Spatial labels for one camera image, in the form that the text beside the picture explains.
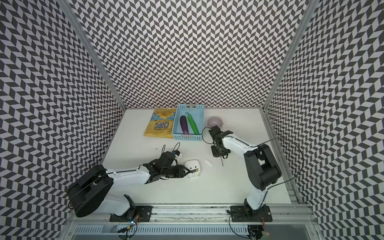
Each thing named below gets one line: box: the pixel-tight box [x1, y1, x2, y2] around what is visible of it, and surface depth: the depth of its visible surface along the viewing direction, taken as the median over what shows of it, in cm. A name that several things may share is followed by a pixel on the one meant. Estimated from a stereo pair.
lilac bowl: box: [207, 116, 223, 128], surface depth 107 cm
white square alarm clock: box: [184, 159, 201, 178], surface depth 86 cm
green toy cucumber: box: [185, 112, 199, 135], surface depth 110 cm
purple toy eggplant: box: [180, 115, 189, 135], surface depth 109 cm
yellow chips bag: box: [144, 108, 177, 139], surface depth 108 cm
